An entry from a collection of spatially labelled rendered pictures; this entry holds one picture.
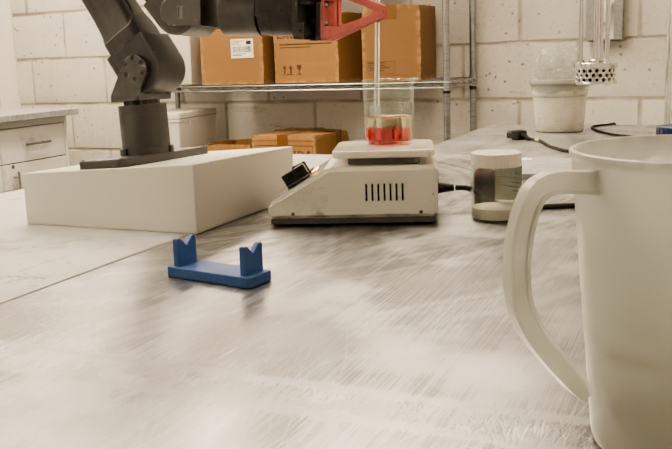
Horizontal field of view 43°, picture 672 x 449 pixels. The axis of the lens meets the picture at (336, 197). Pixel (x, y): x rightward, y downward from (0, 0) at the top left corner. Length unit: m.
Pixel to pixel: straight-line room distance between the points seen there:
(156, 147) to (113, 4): 0.19
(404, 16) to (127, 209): 2.31
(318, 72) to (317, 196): 2.40
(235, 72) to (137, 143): 2.40
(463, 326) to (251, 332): 0.16
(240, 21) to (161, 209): 0.25
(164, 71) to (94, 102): 3.33
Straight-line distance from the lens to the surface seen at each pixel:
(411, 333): 0.63
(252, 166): 1.11
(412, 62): 3.25
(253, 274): 0.77
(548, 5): 3.49
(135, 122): 1.13
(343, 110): 3.74
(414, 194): 1.00
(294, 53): 3.44
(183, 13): 1.08
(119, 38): 1.14
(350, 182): 1.00
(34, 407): 0.55
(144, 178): 1.03
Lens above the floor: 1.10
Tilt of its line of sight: 9 degrees down
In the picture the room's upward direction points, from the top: 2 degrees counter-clockwise
